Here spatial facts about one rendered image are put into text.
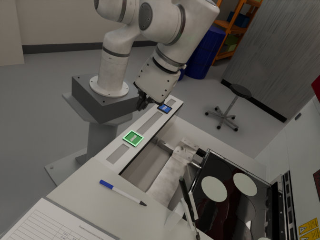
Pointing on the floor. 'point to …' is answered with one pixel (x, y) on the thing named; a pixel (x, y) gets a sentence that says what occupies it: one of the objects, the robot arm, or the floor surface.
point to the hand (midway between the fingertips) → (142, 104)
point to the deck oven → (279, 56)
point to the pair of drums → (204, 55)
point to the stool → (241, 92)
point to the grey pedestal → (92, 139)
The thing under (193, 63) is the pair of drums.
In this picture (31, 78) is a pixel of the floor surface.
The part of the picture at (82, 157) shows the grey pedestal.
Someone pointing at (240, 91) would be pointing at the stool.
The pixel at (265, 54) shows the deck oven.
